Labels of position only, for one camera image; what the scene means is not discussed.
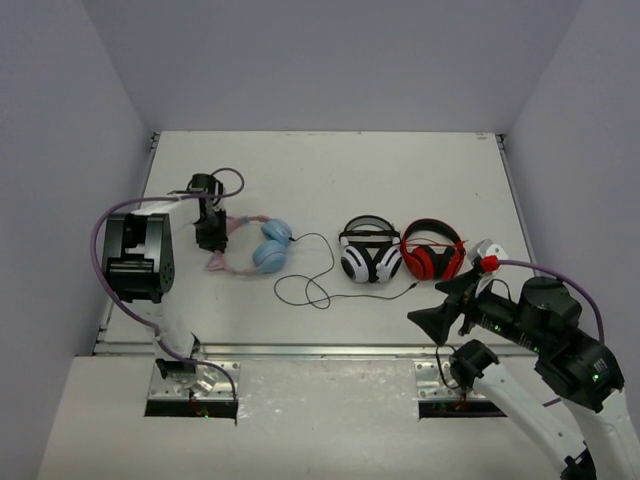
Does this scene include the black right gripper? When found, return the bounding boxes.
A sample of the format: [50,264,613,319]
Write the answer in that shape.
[407,267,546,354]

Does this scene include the thin black audio cable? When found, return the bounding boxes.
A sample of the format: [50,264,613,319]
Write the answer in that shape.
[273,232,420,309]

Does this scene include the pink and blue cat-ear headphones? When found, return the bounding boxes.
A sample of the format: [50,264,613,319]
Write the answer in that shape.
[204,215,293,276]

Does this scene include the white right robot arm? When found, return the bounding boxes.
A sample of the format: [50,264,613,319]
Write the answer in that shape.
[407,256,639,479]

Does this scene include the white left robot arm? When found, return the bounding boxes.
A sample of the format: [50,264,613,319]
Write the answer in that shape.
[90,167,245,400]

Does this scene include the red and black headphones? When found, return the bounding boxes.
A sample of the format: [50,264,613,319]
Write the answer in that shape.
[400,218,466,281]

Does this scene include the white and black headphones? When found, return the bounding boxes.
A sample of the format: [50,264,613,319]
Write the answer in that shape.
[338,215,402,284]

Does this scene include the short black base cable right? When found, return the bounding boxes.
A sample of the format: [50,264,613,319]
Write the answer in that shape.
[434,344,461,391]

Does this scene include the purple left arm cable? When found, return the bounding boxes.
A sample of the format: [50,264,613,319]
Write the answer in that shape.
[88,168,246,401]

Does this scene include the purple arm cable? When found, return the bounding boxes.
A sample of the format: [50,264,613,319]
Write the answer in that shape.
[494,257,604,409]
[88,168,246,401]

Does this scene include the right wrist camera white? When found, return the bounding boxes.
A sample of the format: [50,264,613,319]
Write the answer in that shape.
[467,239,508,275]

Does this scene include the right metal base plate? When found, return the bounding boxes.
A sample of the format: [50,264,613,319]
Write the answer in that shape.
[414,357,489,404]

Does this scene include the metal base plate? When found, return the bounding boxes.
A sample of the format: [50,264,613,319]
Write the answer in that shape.
[147,359,240,402]
[414,357,489,404]

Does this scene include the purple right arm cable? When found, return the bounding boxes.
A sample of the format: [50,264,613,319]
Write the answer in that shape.
[494,257,604,409]

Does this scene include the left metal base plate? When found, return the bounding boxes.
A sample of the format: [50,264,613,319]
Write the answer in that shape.
[147,359,240,402]

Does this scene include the metal table edge rail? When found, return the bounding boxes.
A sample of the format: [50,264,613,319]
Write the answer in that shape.
[93,341,436,358]

